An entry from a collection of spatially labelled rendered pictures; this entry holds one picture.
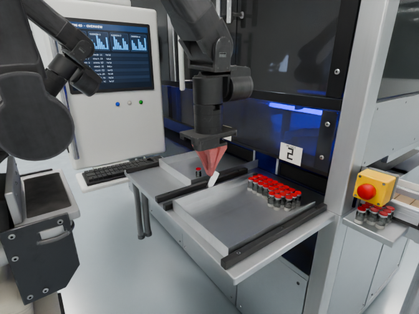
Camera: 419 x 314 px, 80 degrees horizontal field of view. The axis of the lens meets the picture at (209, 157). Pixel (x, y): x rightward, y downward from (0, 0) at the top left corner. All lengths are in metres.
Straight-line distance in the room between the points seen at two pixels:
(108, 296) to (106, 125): 1.02
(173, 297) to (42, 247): 1.23
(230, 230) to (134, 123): 0.88
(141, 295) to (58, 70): 1.35
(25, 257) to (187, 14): 0.49
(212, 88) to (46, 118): 0.27
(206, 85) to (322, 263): 0.71
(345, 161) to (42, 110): 0.69
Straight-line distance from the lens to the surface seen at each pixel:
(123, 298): 1.76
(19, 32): 0.35
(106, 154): 1.39
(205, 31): 0.44
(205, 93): 0.46
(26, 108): 0.33
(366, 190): 0.73
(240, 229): 0.70
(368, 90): 0.73
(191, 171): 1.03
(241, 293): 1.43
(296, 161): 0.86
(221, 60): 0.45
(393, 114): 0.94
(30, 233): 0.54
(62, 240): 0.56
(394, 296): 2.02
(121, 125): 1.37
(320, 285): 1.01
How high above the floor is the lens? 1.30
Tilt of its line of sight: 21 degrees down
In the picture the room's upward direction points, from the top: straight up
